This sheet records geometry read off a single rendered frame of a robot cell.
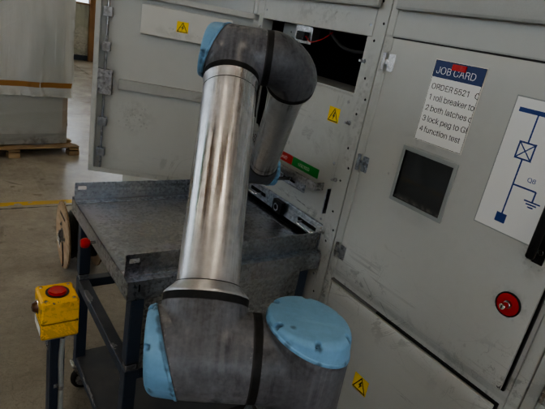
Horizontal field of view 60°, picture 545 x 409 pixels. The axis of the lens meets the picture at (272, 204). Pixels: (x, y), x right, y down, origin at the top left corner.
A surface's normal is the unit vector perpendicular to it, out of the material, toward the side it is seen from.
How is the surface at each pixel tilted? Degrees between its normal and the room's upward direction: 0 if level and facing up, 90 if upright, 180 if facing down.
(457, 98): 90
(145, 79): 90
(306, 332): 4
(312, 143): 90
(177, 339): 39
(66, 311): 91
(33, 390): 0
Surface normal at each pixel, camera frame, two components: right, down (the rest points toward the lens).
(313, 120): -0.81, 0.06
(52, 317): 0.55, 0.36
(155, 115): 0.10, 0.36
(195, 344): 0.15, -0.34
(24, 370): 0.18, -0.92
